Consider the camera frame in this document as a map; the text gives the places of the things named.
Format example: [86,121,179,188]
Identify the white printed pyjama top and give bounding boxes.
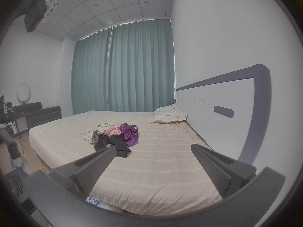
[82,123,108,145]

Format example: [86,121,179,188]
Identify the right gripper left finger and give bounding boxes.
[48,146,117,196]

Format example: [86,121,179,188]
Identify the black T-shirt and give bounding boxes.
[94,134,132,158]

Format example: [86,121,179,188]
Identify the pink garment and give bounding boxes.
[103,121,122,138]

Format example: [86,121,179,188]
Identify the blue-green curtain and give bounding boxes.
[71,26,112,115]
[108,18,177,113]

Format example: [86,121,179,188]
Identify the dark chest of drawers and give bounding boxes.
[25,106,62,128]

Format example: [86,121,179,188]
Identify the bed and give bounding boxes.
[28,64,271,216]

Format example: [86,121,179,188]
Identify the white printed pillow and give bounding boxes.
[149,104,188,123]

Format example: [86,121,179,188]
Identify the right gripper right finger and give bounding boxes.
[190,144,257,197]

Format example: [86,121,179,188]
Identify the purple garment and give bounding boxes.
[119,123,140,147]

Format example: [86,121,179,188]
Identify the round white mirror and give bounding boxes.
[17,83,32,103]

